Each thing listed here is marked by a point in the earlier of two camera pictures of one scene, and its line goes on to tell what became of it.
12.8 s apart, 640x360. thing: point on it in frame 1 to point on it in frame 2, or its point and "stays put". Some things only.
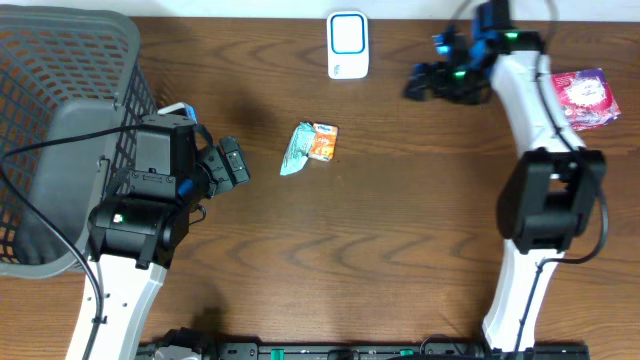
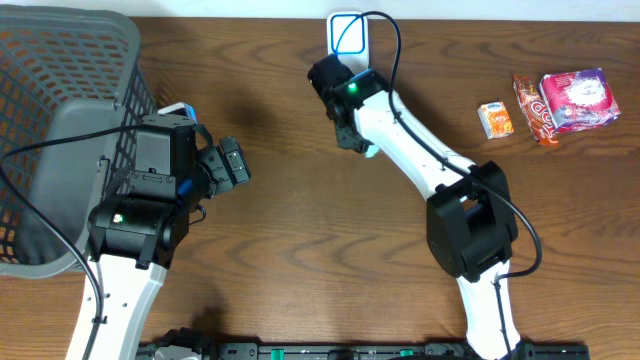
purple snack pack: [586, 99] stays put
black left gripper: [220, 167] stays put
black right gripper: [441, 89] to [347, 142]
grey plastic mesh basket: [73, 86] stays put
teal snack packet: [296, 155] to [372, 151]
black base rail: [379, 351] stays put
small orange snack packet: [323, 142] to [495, 119]
